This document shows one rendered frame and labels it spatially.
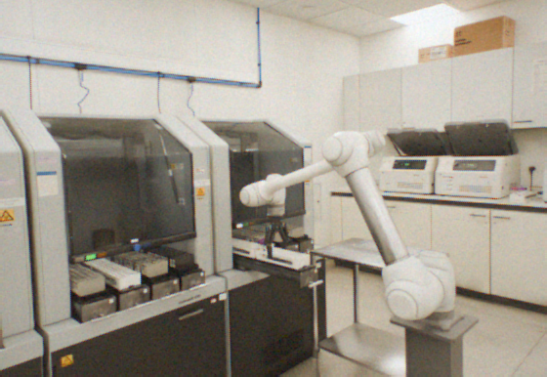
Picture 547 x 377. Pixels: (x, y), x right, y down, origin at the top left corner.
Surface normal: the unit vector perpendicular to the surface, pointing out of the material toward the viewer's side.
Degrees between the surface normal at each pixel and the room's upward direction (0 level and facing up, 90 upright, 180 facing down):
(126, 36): 90
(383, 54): 90
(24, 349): 90
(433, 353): 90
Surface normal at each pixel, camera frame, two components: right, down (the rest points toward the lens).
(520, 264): -0.71, 0.07
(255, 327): 0.70, 0.04
